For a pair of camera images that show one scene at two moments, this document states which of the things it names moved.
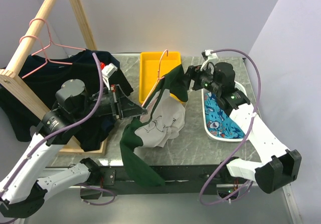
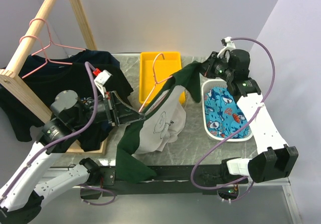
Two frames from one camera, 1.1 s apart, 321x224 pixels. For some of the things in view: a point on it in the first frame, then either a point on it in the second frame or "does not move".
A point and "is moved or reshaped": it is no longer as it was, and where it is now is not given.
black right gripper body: x=203 y=79 -> x=217 y=68
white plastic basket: x=241 y=88 does not move
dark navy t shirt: x=81 y=62 does not move
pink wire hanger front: x=46 y=59 does not move
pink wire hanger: x=159 y=77 -> x=155 y=84
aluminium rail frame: x=166 y=206 does not move
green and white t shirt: x=163 y=120 is moved or reshaped
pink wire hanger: x=60 y=45 does not move
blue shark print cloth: x=218 y=123 does not move
